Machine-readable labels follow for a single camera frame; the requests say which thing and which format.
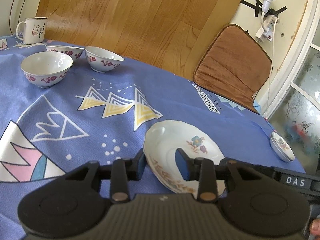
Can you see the brown seat cushion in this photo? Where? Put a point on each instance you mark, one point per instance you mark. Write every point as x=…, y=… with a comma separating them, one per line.
x=234, y=67

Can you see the person's right hand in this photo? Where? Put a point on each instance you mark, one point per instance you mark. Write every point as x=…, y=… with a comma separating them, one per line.
x=314, y=229

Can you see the red floral bowl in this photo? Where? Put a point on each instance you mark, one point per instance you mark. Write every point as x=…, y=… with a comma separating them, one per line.
x=73, y=52
x=102, y=60
x=46, y=68

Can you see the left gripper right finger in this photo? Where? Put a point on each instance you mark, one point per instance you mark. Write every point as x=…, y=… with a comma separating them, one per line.
x=201, y=170

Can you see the frosted floral glass door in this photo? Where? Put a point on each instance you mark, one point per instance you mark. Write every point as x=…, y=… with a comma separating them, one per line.
x=297, y=117

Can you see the floral plate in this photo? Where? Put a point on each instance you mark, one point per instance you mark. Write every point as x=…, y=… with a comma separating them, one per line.
x=169, y=144
x=281, y=147

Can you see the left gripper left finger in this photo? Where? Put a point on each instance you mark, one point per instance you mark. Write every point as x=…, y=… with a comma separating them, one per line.
x=123, y=171

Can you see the blue patterned tablecloth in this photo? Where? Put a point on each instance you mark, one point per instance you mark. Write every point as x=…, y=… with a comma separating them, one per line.
x=88, y=116

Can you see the white enamel mug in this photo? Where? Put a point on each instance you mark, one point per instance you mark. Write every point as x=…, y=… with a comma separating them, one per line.
x=33, y=31

